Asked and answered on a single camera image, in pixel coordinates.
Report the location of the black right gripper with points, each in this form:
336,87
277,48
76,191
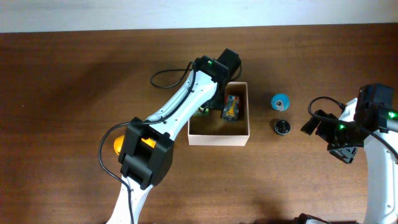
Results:
325,130

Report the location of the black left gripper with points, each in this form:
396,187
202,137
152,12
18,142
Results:
214,101

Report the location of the pastel rubik cube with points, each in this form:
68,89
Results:
201,112

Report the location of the blue white egg toy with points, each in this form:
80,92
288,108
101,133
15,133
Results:
280,102

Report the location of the black round disc toy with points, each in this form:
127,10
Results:
282,127

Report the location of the yellow submarine toy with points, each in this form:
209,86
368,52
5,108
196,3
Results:
118,142

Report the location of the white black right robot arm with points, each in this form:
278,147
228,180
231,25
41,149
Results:
369,122

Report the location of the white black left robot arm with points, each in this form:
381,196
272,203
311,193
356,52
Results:
146,149

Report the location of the beige cardboard box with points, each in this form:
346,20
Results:
212,130

